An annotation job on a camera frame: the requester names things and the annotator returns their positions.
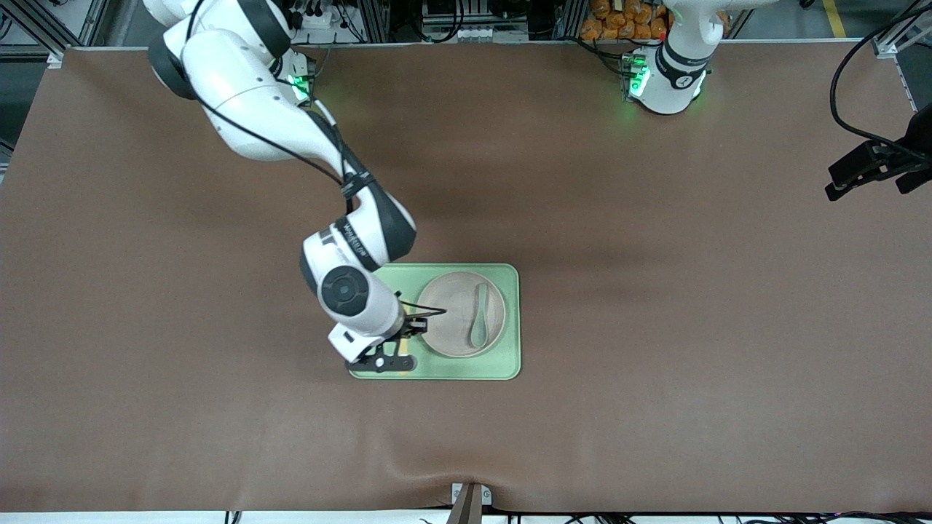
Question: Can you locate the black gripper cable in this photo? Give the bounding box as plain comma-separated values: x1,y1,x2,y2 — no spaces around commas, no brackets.
186,0,449,321
830,0,932,157

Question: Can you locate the round beige plate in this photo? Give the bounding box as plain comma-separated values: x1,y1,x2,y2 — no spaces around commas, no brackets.
416,271,507,359

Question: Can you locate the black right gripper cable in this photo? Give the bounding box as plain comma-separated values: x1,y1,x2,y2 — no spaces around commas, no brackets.
186,0,449,321

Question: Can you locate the light green rectangular tray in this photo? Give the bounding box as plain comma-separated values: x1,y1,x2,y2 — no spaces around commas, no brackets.
347,263,522,381

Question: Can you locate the orange packaged snacks pile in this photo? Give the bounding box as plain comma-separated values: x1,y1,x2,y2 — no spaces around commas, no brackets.
580,0,671,41

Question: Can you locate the aluminium frame post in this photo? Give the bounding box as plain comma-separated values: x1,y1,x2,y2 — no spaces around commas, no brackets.
360,0,392,43
555,0,589,41

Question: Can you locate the aluminium frame profile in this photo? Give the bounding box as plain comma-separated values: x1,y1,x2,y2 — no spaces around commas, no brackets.
870,0,932,59
0,0,110,68

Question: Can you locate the green plastic spoon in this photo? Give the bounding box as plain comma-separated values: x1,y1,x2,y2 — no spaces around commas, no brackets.
470,282,491,349

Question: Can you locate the black electronics box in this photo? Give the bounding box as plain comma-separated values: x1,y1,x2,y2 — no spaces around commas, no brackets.
422,0,554,41

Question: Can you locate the brown table mat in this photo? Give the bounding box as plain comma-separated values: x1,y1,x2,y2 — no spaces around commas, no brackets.
0,41,932,514

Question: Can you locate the white power strip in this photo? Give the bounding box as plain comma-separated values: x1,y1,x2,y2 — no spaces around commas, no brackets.
291,4,336,30

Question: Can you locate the metal bracket with post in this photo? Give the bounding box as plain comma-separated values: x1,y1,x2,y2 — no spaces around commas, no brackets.
446,482,493,524

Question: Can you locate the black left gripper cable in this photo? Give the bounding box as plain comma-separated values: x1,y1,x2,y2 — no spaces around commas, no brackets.
830,0,932,157

